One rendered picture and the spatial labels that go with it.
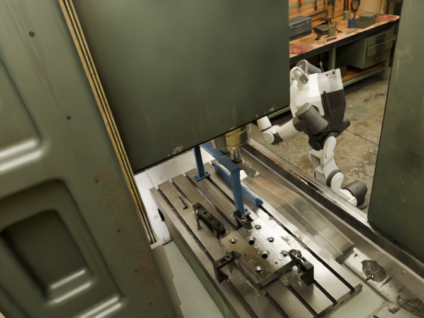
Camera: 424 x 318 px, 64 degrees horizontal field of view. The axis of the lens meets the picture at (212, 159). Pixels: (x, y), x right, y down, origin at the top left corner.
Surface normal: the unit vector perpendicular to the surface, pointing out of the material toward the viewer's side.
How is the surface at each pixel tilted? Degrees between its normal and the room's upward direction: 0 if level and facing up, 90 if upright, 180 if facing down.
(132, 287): 90
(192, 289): 0
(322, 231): 8
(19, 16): 90
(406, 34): 90
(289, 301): 0
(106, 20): 90
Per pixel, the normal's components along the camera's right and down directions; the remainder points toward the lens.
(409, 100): -0.85, 0.40
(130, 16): 0.50, 0.44
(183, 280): -0.14, -0.81
